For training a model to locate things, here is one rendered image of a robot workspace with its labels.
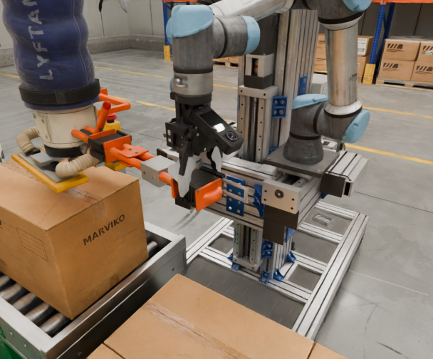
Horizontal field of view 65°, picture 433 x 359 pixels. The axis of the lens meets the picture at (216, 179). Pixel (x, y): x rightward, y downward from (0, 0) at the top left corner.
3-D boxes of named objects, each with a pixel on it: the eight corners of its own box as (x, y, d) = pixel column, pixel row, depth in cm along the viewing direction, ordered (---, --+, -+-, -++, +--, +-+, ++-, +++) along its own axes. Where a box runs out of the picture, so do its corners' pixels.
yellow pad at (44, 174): (11, 159, 118) (8, 146, 116) (41, 151, 124) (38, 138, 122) (57, 194, 98) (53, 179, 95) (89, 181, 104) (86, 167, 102)
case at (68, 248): (-16, 260, 151) (-49, 179, 132) (63, 216, 181) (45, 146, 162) (72, 321, 122) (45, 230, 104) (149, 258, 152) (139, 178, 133)
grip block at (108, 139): (88, 155, 97) (85, 136, 94) (118, 146, 103) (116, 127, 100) (105, 164, 92) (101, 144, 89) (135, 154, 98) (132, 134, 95)
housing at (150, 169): (140, 179, 84) (138, 162, 82) (162, 169, 89) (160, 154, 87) (158, 189, 80) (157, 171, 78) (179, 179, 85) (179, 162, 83)
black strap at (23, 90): (10, 95, 106) (6, 82, 104) (80, 83, 121) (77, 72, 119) (40, 110, 92) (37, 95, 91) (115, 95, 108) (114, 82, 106)
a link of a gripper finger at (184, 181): (168, 189, 75) (179, 149, 74) (186, 199, 72) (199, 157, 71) (157, 189, 73) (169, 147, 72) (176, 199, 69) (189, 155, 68)
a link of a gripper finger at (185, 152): (188, 174, 72) (199, 134, 71) (194, 177, 71) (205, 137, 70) (171, 172, 69) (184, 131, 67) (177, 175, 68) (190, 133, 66)
